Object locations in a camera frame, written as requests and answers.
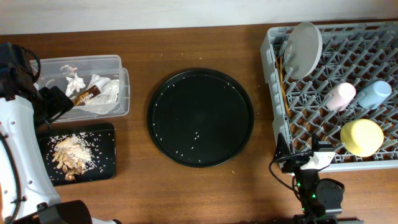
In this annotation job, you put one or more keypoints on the grey plate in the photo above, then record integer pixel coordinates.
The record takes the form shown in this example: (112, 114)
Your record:
(304, 49)

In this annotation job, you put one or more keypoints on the yellow-green bowl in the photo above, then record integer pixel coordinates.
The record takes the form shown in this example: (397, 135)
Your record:
(362, 137)

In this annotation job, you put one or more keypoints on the light blue cup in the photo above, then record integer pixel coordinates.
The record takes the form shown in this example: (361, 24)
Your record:
(375, 94)

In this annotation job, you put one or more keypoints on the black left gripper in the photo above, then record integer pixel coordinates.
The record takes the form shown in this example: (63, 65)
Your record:
(60, 102)

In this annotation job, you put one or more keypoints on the food scraps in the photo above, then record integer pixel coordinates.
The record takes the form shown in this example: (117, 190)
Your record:
(72, 156)

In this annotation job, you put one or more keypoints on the wooden chopstick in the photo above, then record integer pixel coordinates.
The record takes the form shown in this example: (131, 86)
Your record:
(282, 86)
(277, 64)

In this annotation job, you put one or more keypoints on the large crumpled white paper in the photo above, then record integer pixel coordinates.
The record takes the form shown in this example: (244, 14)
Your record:
(106, 100)

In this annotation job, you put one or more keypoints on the clear plastic waste bin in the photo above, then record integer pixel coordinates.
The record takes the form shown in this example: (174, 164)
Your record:
(77, 74)

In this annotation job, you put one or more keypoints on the small white tissue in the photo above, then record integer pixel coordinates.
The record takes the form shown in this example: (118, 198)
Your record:
(75, 84)

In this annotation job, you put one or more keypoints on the pink cup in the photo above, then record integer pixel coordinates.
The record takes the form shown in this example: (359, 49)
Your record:
(340, 96)

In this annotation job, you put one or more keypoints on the black rectangular tray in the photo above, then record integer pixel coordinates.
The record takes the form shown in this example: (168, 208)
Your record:
(98, 139)

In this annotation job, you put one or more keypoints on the round black serving tray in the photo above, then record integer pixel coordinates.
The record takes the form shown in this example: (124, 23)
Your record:
(200, 118)

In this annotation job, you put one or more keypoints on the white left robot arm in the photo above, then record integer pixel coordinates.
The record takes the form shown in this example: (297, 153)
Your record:
(27, 194)

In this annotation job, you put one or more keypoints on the grey dishwasher rack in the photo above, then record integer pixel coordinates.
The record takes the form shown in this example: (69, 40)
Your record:
(359, 54)

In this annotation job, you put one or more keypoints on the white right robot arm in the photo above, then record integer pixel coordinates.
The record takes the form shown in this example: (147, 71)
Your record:
(320, 199)

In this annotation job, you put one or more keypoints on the gold brown snack wrapper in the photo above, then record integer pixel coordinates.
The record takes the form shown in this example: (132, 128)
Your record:
(86, 95)

